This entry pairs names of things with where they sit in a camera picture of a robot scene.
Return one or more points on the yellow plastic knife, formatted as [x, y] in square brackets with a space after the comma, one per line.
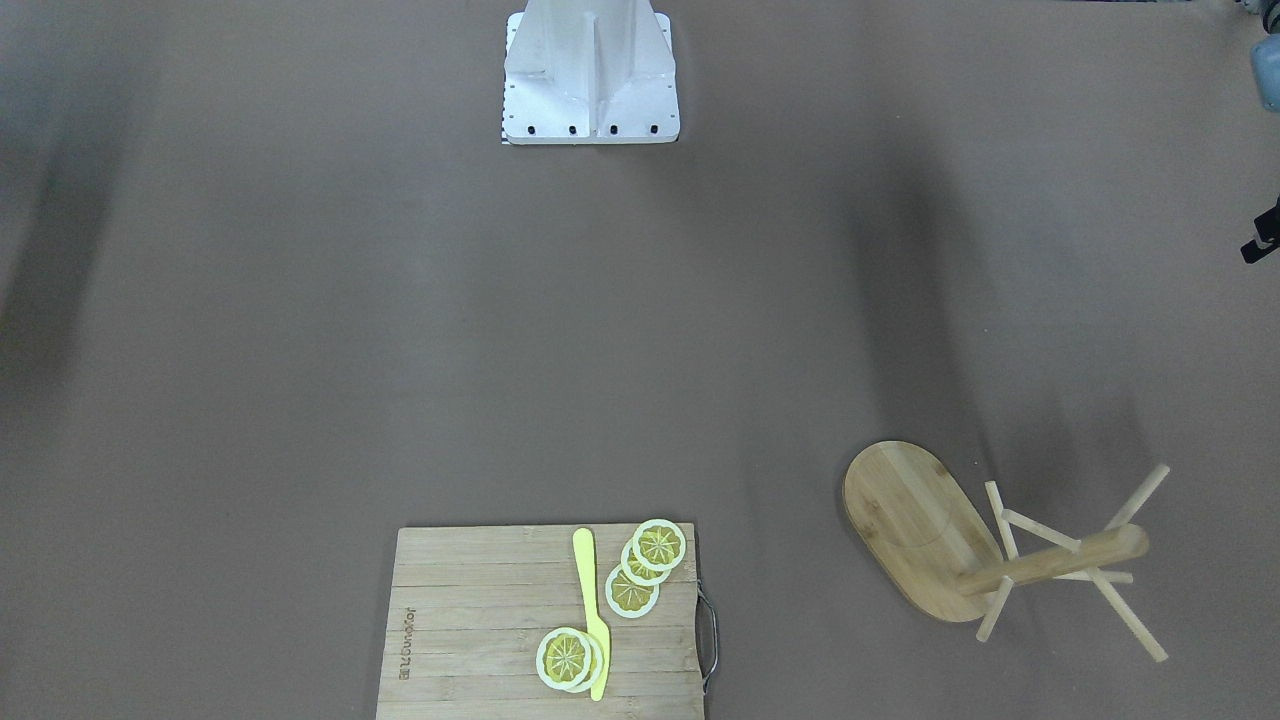
[584, 553]

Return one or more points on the lemon slice middle of row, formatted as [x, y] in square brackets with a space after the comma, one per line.
[637, 572]

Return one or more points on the lemon slice under near-knife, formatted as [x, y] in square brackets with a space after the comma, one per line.
[596, 657]

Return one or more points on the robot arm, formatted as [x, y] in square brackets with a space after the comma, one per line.
[1265, 61]

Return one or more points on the bamboo cutting board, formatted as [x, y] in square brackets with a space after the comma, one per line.
[468, 607]

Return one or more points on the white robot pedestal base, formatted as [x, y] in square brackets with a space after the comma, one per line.
[589, 73]

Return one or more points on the black camera on mount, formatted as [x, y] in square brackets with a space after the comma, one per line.
[1265, 237]

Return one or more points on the lemon slice near knife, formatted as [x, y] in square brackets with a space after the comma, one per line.
[562, 659]

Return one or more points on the lemon slice end of row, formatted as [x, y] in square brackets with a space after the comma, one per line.
[659, 545]

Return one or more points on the bamboo cup rack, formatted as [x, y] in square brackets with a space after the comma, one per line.
[936, 549]

